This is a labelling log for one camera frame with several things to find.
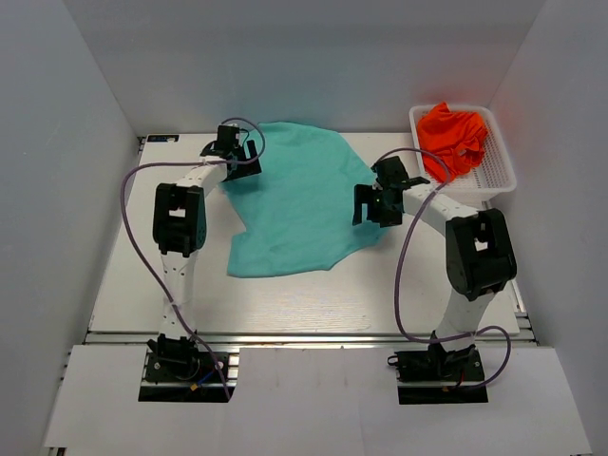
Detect teal t-shirt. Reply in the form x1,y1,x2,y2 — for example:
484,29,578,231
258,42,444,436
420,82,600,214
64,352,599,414
223,122,387,278

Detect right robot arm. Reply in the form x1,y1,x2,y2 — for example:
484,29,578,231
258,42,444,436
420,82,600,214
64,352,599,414
352,178,517,352

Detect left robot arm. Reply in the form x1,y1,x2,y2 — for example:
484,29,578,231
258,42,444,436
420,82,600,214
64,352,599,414
153,140,261,339

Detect orange t-shirt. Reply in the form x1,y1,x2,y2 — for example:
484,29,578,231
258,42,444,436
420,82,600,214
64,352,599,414
416,103,488,183

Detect white plastic basket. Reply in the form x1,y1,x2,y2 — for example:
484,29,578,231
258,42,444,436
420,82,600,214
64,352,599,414
409,104,517,202

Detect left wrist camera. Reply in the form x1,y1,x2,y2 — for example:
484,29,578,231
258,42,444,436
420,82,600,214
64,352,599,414
200,124,241,160

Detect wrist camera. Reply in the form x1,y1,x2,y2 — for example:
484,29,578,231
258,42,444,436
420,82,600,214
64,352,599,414
200,124,241,160
371,157,429,191

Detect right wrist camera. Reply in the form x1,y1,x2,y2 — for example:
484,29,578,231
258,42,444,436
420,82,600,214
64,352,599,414
371,157,429,191

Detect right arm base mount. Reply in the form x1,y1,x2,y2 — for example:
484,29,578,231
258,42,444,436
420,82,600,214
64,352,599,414
387,344,488,406

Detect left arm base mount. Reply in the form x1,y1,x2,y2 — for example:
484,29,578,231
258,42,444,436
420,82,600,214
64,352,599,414
139,334,236,404

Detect aluminium table rail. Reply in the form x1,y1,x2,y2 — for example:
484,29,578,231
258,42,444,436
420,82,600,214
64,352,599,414
85,331,538,349

